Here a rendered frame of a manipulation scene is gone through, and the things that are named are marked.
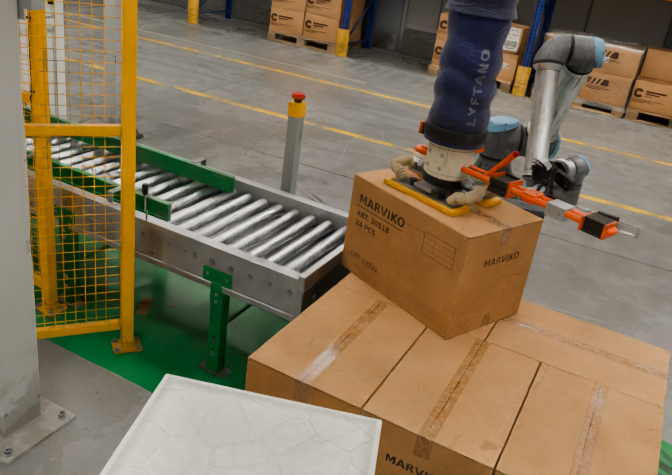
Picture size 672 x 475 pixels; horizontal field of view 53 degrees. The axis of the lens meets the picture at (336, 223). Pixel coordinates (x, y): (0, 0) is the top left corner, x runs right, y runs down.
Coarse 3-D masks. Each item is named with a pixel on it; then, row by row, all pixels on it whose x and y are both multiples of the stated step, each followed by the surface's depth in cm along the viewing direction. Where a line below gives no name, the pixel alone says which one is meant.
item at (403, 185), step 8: (392, 184) 248; (400, 184) 247; (408, 184) 246; (408, 192) 243; (416, 192) 242; (424, 192) 241; (440, 192) 237; (424, 200) 238; (432, 200) 237; (440, 200) 236; (440, 208) 233; (448, 208) 232; (456, 208) 233; (464, 208) 234
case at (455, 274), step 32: (352, 192) 260; (384, 192) 246; (352, 224) 264; (384, 224) 248; (416, 224) 235; (448, 224) 224; (480, 224) 228; (512, 224) 231; (352, 256) 267; (384, 256) 251; (416, 256) 237; (448, 256) 225; (480, 256) 224; (512, 256) 237; (384, 288) 254; (416, 288) 240; (448, 288) 227; (480, 288) 233; (512, 288) 246; (448, 320) 230; (480, 320) 241
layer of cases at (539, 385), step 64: (320, 320) 234; (384, 320) 239; (512, 320) 251; (576, 320) 258; (256, 384) 211; (320, 384) 201; (384, 384) 206; (448, 384) 210; (512, 384) 214; (576, 384) 219; (640, 384) 224; (384, 448) 194; (448, 448) 184; (512, 448) 187; (576, 448) 191; (640, 448) 194
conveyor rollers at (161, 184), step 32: (64, 160) 335; (96, 160) 341; (160, 192) 321; (192, 192) 329; (224, 192) 325; (192, 224) 290; (224, 224) 295; (256, 224) 302; (320, 224) 306; (288, 256) 278
